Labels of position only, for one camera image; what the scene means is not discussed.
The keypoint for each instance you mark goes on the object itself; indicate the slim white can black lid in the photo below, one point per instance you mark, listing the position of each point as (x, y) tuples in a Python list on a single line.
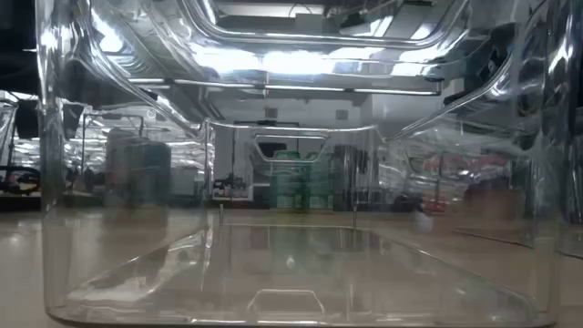
[(123, 168)]

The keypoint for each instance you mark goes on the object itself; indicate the slim teal can silver lid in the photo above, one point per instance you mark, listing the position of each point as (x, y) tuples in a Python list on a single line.
[(157, 173)]

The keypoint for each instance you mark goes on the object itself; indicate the red Fanta can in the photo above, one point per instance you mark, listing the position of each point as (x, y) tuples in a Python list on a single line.
[(437, 164)]

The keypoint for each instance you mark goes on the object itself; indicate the black pennant white lettering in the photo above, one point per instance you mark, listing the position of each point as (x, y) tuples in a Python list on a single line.
[(27, 118)]

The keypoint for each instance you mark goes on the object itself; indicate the black bicycle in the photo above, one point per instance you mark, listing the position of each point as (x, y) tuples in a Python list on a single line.
[(20, 182)]

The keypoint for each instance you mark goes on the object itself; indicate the long linear ceiling light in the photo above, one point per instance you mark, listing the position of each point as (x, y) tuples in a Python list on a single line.
[(214, 84)]

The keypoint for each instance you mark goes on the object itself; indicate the white cabinet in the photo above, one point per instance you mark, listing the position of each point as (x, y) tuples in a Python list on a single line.
[(184, 182)]

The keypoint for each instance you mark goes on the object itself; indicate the black white tower fan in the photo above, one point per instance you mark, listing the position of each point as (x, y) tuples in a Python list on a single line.
[(266, 123)]

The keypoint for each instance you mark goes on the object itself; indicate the grey ceiling box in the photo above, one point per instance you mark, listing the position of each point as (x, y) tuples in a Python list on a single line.
[(309, 23)]

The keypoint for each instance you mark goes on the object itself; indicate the bright ceiling light panel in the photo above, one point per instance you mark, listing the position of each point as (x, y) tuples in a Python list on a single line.
[(291, 61)]

